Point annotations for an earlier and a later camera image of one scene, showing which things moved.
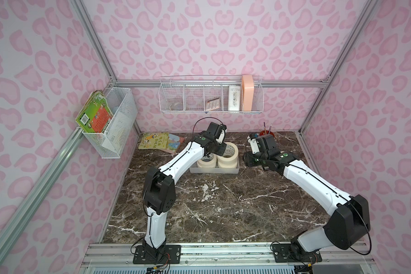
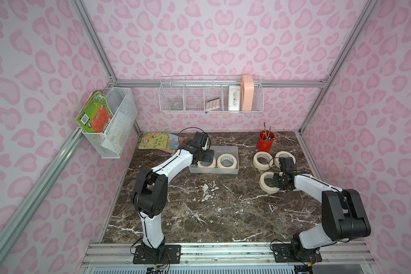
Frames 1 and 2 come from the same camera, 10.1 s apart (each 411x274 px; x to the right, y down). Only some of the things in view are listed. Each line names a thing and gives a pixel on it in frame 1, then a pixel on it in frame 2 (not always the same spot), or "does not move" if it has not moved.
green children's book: x=154 y=140 does not move
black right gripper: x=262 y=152 -> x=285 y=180
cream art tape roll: x=208 y=160 does not move
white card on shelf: x=234 y=98 does not move
